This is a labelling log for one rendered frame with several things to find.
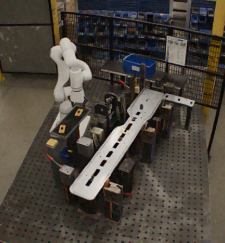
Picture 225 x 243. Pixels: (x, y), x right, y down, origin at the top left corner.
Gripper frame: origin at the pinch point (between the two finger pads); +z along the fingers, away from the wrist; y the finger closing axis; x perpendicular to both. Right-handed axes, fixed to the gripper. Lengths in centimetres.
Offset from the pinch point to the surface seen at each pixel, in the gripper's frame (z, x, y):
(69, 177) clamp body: 19, -53, 12
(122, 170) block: 19, -37, 44
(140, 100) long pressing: 22, 51, 37
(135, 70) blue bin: 14, 91, 24
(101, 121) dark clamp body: 14.5, 4.5, 16.3
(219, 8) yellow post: -58, 101, 99
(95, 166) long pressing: 22.3, -35.6, 24.2
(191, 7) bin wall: -10, 265, 68
